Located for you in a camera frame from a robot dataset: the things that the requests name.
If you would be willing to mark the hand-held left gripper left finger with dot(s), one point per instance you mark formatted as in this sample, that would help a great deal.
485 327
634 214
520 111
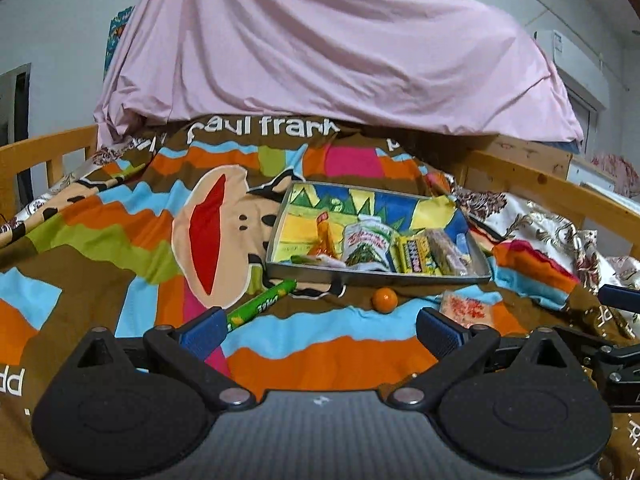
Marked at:
206 331

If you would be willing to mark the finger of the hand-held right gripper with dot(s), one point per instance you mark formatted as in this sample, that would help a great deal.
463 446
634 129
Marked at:
620 296
590 342

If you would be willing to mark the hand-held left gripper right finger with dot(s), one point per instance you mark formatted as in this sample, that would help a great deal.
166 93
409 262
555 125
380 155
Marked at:
440 332

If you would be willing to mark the brown snack packet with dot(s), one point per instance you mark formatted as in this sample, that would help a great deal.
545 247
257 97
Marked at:
445 252

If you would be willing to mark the yellow snack packet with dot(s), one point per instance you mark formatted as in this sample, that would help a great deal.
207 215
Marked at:
415 255

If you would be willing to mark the blue snack packet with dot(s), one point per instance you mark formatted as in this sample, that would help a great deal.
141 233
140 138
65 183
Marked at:
462 247

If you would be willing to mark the colourful printed metal tray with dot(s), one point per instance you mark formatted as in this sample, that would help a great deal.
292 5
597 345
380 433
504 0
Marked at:
350 277

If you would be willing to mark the white green snack pouch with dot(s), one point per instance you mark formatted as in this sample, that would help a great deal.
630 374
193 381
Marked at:
370 245

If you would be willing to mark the orange gold snack packet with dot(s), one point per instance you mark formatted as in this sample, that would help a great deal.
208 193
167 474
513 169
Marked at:
325 237

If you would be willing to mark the pink red snack packet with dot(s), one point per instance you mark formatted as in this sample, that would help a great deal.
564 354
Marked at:
465 308

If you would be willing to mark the green candy tube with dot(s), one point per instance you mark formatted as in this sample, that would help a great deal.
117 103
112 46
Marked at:
260 305

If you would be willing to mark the orange ball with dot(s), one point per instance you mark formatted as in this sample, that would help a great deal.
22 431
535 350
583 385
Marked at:
384 300

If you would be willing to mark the white floral fabric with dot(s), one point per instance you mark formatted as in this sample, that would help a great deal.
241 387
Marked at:
550 230

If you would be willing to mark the brown printed blanket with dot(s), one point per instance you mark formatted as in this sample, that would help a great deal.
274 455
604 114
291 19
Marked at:
310 355

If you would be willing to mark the red floral cloth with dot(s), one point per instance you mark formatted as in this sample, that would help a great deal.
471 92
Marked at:
620 172

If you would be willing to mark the small white snack packet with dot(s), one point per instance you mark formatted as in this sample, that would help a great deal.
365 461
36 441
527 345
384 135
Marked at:
325 260

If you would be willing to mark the white air conditioner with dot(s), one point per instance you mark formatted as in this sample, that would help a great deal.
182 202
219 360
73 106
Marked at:
570 55

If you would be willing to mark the grey door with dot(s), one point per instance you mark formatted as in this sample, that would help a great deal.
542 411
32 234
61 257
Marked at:
15 105

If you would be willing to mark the pink cloth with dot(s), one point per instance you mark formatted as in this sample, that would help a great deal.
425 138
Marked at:
325 50

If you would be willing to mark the wooden bed frame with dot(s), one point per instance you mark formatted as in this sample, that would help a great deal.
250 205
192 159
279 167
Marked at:
50 147

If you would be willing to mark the teal wall poster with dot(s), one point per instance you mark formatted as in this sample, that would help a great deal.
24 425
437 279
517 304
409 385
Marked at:
117 35

